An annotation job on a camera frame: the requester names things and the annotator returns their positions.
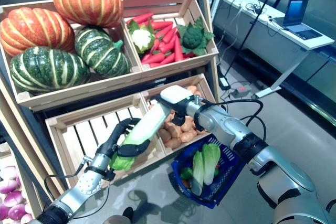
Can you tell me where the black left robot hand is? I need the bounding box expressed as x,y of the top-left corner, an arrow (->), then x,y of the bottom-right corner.
94,118 -> 151,163

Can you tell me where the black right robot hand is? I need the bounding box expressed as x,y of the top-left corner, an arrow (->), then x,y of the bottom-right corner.
154,84 -> 196,120

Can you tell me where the blue plastic shopping basket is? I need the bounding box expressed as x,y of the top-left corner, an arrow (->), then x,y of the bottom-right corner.
170,133 -> 247,206

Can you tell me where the wooden cabbage crate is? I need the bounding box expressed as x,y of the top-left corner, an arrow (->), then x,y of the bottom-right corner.
45,94 -> 167,189

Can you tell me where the wooden potato crate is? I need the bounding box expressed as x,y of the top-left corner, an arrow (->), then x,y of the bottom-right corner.
140,73 -> 218,156

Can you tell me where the brown potato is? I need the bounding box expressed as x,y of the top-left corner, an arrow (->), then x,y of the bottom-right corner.
165,137 -> 183,149
159,129 -> 173,141
168,124 -> 182,137
181,130 -> 198,143

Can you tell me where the red orange carrot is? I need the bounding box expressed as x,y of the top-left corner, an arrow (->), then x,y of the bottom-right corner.
162,27 -> 178,44
151,21 -> 174,30
127,13 -> 154,25
159,52 -> 175,66
174,35 -> 184,62
141,52 -> 165,65
159,41 -> 176,54

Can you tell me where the black power adapter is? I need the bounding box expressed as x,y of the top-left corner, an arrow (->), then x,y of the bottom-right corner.
218,77 -> 230,90

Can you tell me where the green broccoli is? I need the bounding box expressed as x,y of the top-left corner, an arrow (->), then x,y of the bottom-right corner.
177,16 -> 215,56

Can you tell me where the wooden pumpkin crate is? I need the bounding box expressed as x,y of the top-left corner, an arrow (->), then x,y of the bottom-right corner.
0,0 -> 144,104

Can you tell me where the white cauliflower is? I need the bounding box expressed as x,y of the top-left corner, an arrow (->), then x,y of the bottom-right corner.
128,19 -> 156,54

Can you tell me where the black left robot foot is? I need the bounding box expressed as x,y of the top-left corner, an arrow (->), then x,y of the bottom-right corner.
122,206 -> 134,219

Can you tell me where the silver left robot leg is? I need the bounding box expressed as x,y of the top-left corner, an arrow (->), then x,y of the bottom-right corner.
106,215 -> 132,224

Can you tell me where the round green vegetable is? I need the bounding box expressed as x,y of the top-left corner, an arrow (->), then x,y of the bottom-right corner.
180,166 -> 194,180

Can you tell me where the green striped pumpkin with stem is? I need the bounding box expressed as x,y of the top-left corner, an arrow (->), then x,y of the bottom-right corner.
75,26 -> 131,78

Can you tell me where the wooden carrot crate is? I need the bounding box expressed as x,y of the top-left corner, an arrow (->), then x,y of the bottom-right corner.
118,0 -> 219,71

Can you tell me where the large green striped pumpkin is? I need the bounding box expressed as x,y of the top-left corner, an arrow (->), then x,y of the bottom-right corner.
9,46 -> 91,94

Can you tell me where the black tripod pole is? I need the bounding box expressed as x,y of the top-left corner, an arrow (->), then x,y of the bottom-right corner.
225,0 -> 281,78

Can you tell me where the purple white turnip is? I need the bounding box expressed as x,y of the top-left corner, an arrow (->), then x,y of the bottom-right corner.
20,213 -> 34,224
4,191 -> 24,208
0,179 -> 17,195
2,166 -> 18,180
8,204 -> 27,221

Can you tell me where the wooden turnip crate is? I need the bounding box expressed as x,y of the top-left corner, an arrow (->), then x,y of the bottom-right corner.
0,142 -> 35,224

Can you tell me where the white desk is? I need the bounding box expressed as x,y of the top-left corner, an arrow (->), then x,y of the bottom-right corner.
219,0 -> 335,99

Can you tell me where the round orange pumpkin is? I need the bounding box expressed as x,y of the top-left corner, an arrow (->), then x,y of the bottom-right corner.
51,0 -> 124,28

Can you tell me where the flat orange pumpkin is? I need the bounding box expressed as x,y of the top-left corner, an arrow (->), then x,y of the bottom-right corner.
0,7 -> 76,57

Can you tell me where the open laptop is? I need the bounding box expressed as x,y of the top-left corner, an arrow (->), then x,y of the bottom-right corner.
282,0 -> 324,41

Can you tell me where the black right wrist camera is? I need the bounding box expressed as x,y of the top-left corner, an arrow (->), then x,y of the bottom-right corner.
172,111 -> 187,127

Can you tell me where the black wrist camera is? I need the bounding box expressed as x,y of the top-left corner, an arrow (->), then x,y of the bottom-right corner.
172,111 -> 187,127
103,168 -> 116,182

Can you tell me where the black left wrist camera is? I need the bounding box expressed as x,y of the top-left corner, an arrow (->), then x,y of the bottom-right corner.
103,168 -> 116,182

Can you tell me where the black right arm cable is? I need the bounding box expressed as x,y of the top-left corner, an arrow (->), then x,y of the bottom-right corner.
194,98 -> 267,143

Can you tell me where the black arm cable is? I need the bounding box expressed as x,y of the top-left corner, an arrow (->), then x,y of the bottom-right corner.
43,155 -> 111,221
194,98 -> 267,143

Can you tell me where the grey power strip red switch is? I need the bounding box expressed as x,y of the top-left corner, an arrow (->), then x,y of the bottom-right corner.
229,85 -> 251,99

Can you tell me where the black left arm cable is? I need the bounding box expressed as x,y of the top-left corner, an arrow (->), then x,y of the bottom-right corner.
43,155 -> 111,221

